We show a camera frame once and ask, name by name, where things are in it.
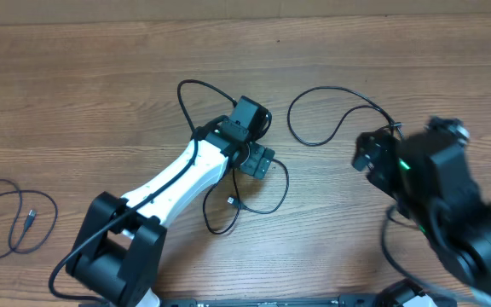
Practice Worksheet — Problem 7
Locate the cardboard back wall panel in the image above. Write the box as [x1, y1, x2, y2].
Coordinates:
[0, 0, 491, 26]

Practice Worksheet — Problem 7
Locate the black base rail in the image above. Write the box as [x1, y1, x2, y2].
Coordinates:
[78, 293, 458, 307]

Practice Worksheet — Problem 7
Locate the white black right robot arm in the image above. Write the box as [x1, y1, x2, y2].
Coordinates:
[351, 117, 491, 302]

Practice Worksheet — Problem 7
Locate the black USB-A cable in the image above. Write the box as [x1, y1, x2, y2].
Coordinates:
[0, 178, 59, 261]

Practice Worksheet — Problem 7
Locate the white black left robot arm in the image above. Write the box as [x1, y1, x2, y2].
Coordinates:
[65, 96, 274, 306]

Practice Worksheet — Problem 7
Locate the black thin plug cable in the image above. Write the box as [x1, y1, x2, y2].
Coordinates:
[286, 85, 405, 148]

